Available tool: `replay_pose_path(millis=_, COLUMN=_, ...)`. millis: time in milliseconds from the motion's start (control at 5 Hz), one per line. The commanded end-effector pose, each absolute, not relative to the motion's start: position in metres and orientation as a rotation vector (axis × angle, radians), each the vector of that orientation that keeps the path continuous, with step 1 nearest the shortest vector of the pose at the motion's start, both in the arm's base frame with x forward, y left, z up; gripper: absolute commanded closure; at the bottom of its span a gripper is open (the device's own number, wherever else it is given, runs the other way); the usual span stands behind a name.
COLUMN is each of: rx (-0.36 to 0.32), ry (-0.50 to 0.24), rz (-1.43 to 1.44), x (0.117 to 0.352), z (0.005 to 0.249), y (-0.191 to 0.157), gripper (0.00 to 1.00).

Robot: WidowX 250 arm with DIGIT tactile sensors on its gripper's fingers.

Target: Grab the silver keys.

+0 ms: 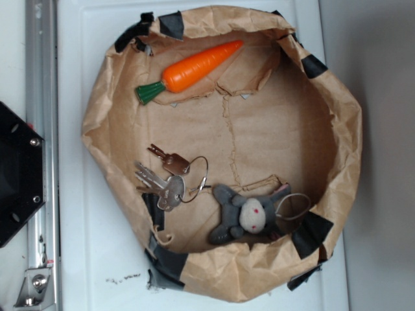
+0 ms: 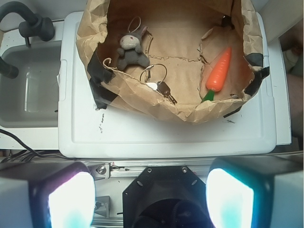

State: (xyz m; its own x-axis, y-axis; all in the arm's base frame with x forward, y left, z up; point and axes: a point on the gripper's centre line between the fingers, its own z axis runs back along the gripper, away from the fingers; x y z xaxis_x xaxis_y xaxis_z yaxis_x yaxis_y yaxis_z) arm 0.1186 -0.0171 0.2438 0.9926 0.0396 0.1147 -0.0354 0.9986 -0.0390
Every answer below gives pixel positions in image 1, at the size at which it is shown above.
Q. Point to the grey plush bunny toy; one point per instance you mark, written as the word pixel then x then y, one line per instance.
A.
pixel 257 215

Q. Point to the brown paper bag bowl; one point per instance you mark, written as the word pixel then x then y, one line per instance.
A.
pixel 271 114

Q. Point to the silver keys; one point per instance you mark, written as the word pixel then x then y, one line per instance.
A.
pixel 172 191

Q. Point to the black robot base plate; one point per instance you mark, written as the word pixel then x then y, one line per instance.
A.
pixel 22 191

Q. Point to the metal corner bracket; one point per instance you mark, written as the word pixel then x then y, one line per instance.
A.
pixel 37 290

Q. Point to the aluminium frame rail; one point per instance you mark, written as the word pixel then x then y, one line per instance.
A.
pixel 42 112

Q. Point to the orange plastic toy carrot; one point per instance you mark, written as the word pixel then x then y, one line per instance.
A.
pixel 187 72

